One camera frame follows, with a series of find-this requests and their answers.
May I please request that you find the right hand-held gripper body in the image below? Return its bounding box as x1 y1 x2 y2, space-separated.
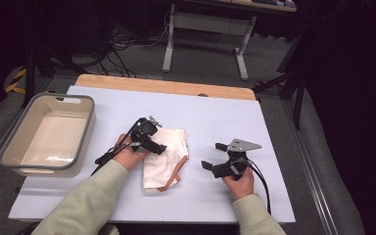
211 137 263 180

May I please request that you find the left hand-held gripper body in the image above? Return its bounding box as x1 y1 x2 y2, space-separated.
130 116 164 145

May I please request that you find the cream baby garment tan trim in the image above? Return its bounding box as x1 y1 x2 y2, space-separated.
141 126 190 194

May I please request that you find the beige basket with grey rim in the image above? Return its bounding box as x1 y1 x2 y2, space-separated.
0 92 97 179

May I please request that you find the person's left hand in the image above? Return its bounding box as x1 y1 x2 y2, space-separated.
112 132 151 172

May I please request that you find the person's right hand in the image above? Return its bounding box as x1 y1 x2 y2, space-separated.
221 165 256 202

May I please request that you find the black tripod stand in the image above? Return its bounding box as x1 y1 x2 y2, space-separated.
21 0 89 109
253 23 311 130

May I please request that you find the desk with white legs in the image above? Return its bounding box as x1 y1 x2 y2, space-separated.
162 0 298 82

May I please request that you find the black curtain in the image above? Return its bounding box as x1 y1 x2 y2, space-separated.
303 0 376 235

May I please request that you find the yellow black striped tape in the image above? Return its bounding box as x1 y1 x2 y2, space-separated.
4 68 27 95

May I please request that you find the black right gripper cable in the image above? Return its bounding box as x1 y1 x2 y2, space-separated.
241 158 272 216

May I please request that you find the tangle of black floor cables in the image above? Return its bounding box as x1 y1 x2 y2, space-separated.
91 9 174 79

